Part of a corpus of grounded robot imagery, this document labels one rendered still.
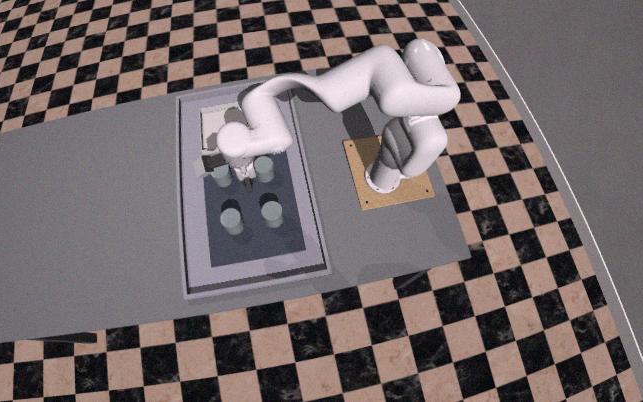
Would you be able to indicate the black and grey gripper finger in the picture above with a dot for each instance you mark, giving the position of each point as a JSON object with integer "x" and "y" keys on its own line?
{"x": 247, "y": 182}

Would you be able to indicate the clear glass jar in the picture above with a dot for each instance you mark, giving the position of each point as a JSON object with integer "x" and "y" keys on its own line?
{"x": 232, "y": 221}
{"x": 272, "y": 214}
{"x": 264, "y": 168}
{"x": 222, "y": 176}

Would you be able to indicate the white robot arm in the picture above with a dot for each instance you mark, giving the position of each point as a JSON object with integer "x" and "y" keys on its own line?
{"x": 415, "y": 141}

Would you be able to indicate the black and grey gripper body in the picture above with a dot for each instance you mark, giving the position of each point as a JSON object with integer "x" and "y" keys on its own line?
{"x": 250, "y": 172}

